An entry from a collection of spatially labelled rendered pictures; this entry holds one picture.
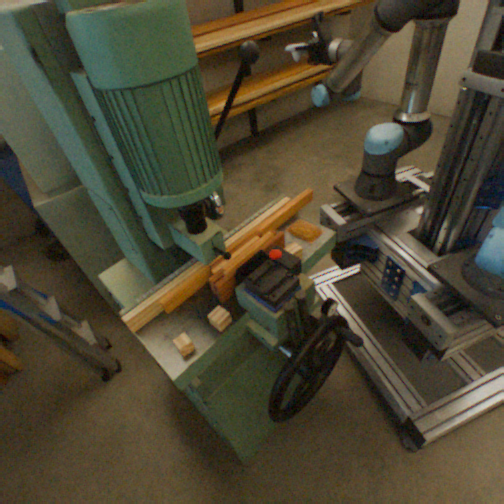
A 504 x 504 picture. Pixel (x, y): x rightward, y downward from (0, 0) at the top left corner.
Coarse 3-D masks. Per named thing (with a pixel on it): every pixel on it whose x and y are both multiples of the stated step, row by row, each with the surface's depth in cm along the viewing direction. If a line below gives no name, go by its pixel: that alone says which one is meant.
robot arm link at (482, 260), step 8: (496, 232) 50; (488, 240) 50; (496, 240) 50; (488, 248) 50; (496, 248) 50; (480, 256) 51; (488, 256) 50; (496, 256) 50; (480, 264) 52; (488, 264) 51; (496, 264) 50; (496, 272) 51
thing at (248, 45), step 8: (240, 48) 51; (248, 48) 50; (256, 48) 50; (240, 56) 51; (248, 56) 51; (256, 56) 51; (240, 64) 54; (248, 64) 52; (240, 72) 55; (240, 80) 56; (232, 88) 58; (232, 96) 60; (224, 112) 64; (224, 120) 66; (216, 128) 69; (216, 136) 71
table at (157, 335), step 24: (288, 240) 93; (312, 264) 91; (192, 312) 79; (240, 312) 77; (144, 336) 75; (168, 336) 75; (192, 336) 74; (216, 336) 73; (264, 336) 74; (288, 336) 76; (168, 360) 70; (192, 360) 69
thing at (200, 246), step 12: (180, 228) 76; (216, 228) 74; (180, 240) 79; (192, 240) 73; (204, 240) 72; (216, 240) 74; (192, 252) 77; (204, 252) 73; (216, 252) 76; (204, 264) 76
